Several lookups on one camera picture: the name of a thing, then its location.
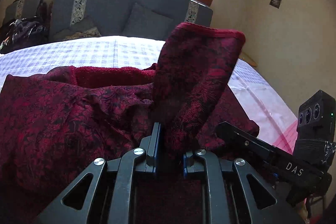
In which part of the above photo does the dark red floral sweater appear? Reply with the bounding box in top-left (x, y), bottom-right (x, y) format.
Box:
top-left (1, 23), bottom-right (259, 223)

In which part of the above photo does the pile of dark clothes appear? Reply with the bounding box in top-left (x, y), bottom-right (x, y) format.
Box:
top-left (1, 16), bottom-right (49, 54)

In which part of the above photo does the pink checked bed cover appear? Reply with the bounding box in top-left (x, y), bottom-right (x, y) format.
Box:
top-left (1, 36), bottom-right (297, 153)

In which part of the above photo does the grey square pillow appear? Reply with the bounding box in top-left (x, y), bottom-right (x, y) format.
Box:
top-left (121, 3), bottom-right (173, 40)

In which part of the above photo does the grey upholstered headboard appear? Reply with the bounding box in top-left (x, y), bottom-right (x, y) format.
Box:
top-left (49, 0), bottom-right (213, 42)

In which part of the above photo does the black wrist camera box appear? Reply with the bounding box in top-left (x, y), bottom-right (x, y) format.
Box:
top-left (293, 90), bottom-right (335, 171)

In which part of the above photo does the dark wall plate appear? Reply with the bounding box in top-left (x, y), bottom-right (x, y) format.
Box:
top-left (269, 0), bottom-right (282, 9)

